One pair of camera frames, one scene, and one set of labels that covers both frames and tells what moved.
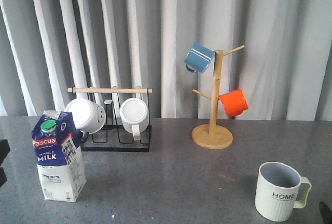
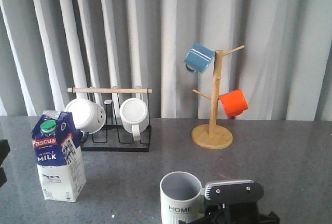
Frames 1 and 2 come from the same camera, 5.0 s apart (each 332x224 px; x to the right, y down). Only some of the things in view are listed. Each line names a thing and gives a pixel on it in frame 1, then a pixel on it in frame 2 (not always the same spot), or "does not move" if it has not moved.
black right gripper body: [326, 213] -> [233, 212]
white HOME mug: [280, 190] -> [182, 197]
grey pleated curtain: [60, 31] does not move
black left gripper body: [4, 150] does not move
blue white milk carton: [58, 155] does not move
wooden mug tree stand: [212, 136] does not move
